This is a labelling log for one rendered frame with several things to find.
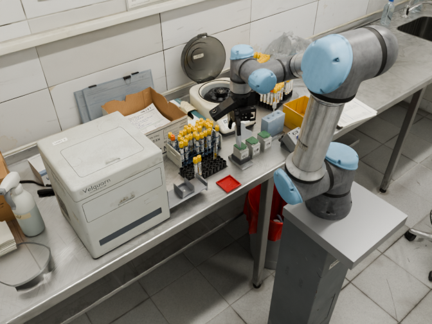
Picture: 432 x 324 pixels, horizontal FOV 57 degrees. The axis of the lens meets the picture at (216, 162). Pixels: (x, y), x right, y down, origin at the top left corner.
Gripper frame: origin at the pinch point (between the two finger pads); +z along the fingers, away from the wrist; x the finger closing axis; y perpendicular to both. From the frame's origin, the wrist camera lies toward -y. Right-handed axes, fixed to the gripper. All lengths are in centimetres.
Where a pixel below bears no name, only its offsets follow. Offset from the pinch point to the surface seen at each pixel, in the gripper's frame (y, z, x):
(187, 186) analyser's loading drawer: -20.7, 8.4, -13.0
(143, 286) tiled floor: -44, 100, 12
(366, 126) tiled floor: 151, 100, 112
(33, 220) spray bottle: -71, 6, -18
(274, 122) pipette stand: 21.4, 4.2, 10.6
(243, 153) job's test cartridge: 3.7, 6.6, -2.9
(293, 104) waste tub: 34.6, 4.5, 21.8
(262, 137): 13.8, 5.8, 4.3
